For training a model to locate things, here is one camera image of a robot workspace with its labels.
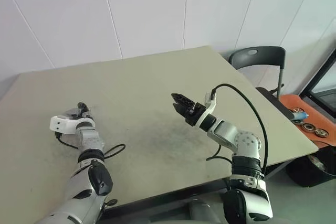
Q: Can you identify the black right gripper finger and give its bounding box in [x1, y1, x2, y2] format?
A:
[172, 104, 188, 116]
[171, 92, 196, 108]

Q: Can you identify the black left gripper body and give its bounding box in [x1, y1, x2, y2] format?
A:
[76, 110, 93, 121]

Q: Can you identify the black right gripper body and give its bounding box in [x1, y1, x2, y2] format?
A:
[183, 103, 207, 126]

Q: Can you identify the black folding chair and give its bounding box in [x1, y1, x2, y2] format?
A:
[228, 46, 296, 121]

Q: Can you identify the orange box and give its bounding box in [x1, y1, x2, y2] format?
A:
[279, 94, 336, 146]

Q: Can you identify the black framed glass cabinet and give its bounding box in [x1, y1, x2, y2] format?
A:
[299, 49, 336, 120]

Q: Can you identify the black bin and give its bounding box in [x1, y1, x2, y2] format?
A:
[286, 145, 336, 188]

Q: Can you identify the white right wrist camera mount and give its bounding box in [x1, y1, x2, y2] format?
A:
[196, 91, 217, 128]

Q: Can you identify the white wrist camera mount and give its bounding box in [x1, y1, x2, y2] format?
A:
[49, 115, 94, 134]
[196, 91, 217, 128]

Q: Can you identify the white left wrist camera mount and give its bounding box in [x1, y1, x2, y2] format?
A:
[49, 115, 94, 134]

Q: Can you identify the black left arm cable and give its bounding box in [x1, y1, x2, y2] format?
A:
[54, 132, 127, 160]

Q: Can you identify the black table frame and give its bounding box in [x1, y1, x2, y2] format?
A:
[103, 178, 232, 216]

